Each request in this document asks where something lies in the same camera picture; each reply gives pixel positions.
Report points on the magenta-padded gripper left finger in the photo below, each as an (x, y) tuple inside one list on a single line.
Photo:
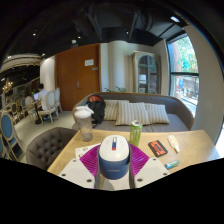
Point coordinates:
[(75, 171)]

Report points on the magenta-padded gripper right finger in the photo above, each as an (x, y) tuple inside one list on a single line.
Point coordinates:
[(151, 170)]

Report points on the white and blue computer mouse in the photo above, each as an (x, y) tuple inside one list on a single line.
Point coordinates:
[(114, 156)]

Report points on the small teal packet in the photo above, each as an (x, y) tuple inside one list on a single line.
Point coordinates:
[(172, 164)]

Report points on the black and red flat box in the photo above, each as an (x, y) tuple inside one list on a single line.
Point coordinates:
[(157, 148)]

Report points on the grey tufted armchair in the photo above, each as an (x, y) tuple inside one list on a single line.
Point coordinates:
[(46, 146)]

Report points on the green drink can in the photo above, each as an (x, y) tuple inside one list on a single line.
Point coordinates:
[(135, 133)]

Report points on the clear shaker bottle white lid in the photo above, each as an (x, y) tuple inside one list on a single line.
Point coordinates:
[(85, 125)]

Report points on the striped cushion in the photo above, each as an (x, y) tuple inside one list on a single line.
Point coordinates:
[(111, 110), (158, 114), (131, 112)]

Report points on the grey curved sofa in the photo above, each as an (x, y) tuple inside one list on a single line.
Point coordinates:
[(176, 116)]

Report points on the black and orange backpack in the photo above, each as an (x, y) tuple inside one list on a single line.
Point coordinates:
[(96, 110)]

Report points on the group of white chairs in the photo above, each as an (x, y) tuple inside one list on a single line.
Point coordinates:
[(50, 103)]

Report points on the person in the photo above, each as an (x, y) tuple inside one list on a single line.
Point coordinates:
[(42, 96)]

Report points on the group of blue chairs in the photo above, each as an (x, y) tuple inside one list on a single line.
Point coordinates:
[(6, 126)]

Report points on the brown wooden door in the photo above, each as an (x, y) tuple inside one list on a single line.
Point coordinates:
[(75, 83)]

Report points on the glass-door cabinet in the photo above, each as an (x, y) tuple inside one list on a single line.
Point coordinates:
[(146, 73)]

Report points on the black-framed window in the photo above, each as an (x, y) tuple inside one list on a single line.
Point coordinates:
[(183, 70)]

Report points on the white door sign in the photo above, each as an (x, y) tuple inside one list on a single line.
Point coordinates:
[(89, 62)]

